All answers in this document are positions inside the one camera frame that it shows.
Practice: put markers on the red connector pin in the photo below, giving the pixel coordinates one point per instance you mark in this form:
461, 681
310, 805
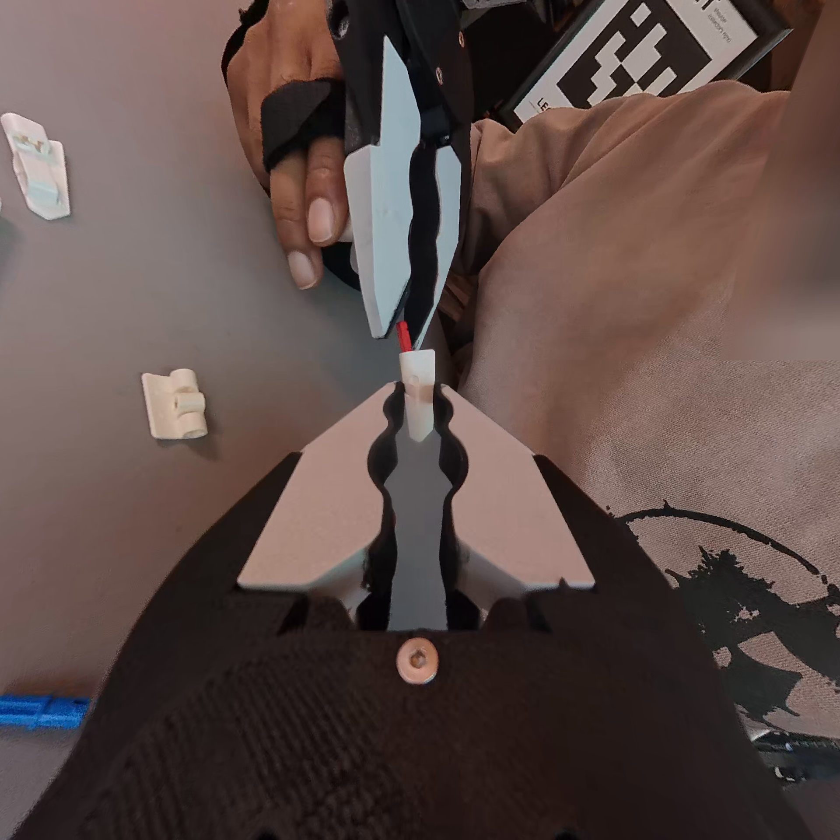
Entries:
403, 336

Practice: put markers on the grey desk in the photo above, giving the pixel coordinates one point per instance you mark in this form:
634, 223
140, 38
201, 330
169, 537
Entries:
164, 262

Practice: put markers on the white curved panel brick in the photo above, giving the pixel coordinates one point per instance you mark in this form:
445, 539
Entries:
417, 374
39, 170

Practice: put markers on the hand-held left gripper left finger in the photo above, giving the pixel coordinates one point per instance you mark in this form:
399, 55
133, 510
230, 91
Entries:
308, 518

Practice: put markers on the small white connector brick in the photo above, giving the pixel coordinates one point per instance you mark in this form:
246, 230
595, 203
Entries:
170, 407

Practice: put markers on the beige printed sweatshirt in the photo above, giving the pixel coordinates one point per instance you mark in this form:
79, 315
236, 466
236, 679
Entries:
623, 394

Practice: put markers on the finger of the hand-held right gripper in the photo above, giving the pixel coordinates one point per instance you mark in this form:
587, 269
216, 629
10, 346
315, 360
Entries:
449, 197
380, 216

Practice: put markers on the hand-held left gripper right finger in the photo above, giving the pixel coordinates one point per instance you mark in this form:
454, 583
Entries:
525, 518

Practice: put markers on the person's right hand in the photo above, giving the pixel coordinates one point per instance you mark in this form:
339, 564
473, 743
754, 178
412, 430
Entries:
289, 65

